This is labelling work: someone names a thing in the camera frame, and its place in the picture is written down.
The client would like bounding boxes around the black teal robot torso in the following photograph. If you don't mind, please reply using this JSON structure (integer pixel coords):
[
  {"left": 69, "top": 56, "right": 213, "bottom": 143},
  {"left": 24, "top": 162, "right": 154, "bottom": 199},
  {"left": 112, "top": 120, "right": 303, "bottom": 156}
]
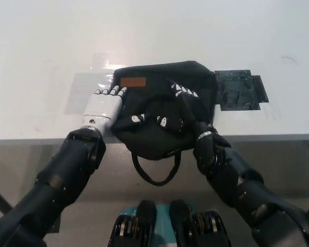
[{"left": 108, "top": 199, "right": 233, "bottom": 247}]

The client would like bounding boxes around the dark soft travel bag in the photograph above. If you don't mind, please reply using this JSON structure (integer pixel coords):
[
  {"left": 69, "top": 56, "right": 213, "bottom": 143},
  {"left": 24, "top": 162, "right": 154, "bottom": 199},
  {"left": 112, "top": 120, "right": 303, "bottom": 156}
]
[{"left": 110, "top": 60, "right": 220, "bottom": 186}]

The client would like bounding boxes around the large clear tape sheet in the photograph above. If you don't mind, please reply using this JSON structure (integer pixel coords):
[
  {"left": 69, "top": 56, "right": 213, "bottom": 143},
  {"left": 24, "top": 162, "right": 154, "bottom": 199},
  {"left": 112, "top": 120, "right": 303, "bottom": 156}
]
[{"left": 64, "top": 72, "right": 116, "bottom": 115}]

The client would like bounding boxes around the black tape patch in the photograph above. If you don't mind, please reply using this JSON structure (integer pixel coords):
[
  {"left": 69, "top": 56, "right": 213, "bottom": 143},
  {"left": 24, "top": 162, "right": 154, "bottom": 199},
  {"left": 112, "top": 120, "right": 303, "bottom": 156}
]
[{"left": 214, "top": 68, "right": 270, "bottom": 112}]

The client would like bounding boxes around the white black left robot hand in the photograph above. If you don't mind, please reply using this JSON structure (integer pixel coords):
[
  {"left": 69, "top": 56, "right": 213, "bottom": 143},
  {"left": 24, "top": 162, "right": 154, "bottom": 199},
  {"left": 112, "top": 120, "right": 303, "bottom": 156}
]
[{"left": 82, "top": 86, "right": 147, "bottom": 130}]

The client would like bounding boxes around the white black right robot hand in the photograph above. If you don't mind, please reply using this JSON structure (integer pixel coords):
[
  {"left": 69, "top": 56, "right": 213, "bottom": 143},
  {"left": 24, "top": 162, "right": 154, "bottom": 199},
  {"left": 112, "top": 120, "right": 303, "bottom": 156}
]
[{"left": 154, "top": 81, "right": 213, "bottom": 137}]

